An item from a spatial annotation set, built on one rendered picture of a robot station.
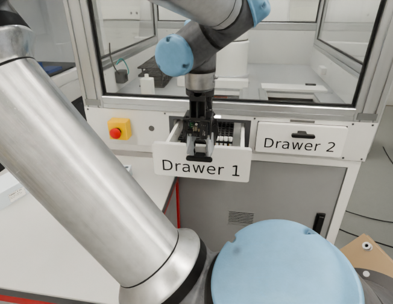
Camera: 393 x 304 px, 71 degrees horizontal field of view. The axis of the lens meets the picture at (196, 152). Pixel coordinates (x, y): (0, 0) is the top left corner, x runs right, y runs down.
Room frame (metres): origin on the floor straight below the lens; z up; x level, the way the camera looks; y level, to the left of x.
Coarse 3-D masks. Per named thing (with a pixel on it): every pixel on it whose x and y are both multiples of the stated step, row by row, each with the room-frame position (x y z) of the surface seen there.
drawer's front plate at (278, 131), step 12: (264, 132) 0.87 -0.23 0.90; (276, 132) 0.86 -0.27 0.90; (288, 132) 0.86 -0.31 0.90; (312, 132) 0.84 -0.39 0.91; (324, 132) 0.84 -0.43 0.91; (336, 132) 0.83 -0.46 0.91; (264, 144) 0.87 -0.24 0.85; (300, 144) 0.85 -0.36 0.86; (312, 144) 0.84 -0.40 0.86; (324, 144) 0.84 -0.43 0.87; (336, 144) 0.83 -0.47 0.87; (324, 156) 0.84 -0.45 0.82; (336, 156) 0.83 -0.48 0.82
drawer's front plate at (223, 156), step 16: (160, 144) 0.72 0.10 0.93; (176, 144) 0.71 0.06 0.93; (160, 160) 0.72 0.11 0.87; (176, 160) 0.71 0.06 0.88; (224, 160) 0.69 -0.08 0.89; (240, 160) 0.68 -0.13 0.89; (192, 176) 0.70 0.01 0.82; (208, 176) 0.70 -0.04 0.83; (224, 176) 0.69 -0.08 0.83; (240, 176) 0.68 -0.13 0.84
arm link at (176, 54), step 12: (192, 24) 0.54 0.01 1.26; (168, 36) 0.54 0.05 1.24; (180, 36) 0.54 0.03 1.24; (192, 36) 0.53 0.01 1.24; (204, 36) 0.53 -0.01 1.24; (156, 48) 0.54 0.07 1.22; (168, 48) 0.53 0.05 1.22; (180, 48) 0.52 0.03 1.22; (192, 48) 0.53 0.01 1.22; (204, 48) 0.53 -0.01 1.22; (156, 60) 0.54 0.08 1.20; (168, 60) 0.53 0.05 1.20; (180, 60) 0.52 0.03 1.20; (192, 60) 0.53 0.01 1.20; (204, 60) 0.56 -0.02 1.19; (168, 72) 0.53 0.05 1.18; (180, 72) 0.53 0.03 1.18
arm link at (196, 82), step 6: (186, 78) 0.66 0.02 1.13; (192, 78) 0.64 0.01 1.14; (198, 78) 0.64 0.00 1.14; (204, 78) 0.64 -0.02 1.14; (210, 78) 0.65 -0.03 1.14; (216, 78) 0.66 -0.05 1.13; (186, 84) 0.66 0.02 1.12; (192, 84) 0.64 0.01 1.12; (198, 84) 0.64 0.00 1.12; (204, 84) 0.64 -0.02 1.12; (210, 84) 0.65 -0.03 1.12; (192, 90) 0.65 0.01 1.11; (198, 90) 0.64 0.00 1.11; (204, 90) 0.65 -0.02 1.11
